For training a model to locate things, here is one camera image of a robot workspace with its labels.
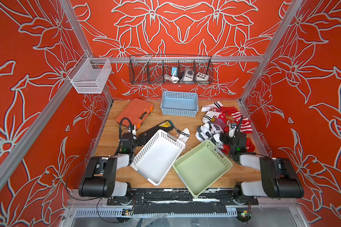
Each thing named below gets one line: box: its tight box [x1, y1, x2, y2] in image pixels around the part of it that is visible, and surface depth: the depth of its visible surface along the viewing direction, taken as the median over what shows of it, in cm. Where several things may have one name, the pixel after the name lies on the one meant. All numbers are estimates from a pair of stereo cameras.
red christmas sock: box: [218, 105, 238, 118], surface depth 109 cm
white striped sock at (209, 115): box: [202, 111, 222, 123], surface depth 104 cm
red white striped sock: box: [231, 111, 253, 135], surface depth 102 cm
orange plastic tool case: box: [116, 97, 154, 131], surface depth 109 cm
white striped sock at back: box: [200, 100, 224, 112], surface depth 113 cm
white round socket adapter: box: [182, 68, 195, 81], surface depth 93 cm
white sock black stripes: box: [178, 127, 190, 147], surface depth 99 cm
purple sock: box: [212, 118, 227, 132], surface depth 100 cm
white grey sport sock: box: [195, 122, 225, 149], surface depth 96 cm
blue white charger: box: [171, 67, 178, 76], surface depth 85 cm
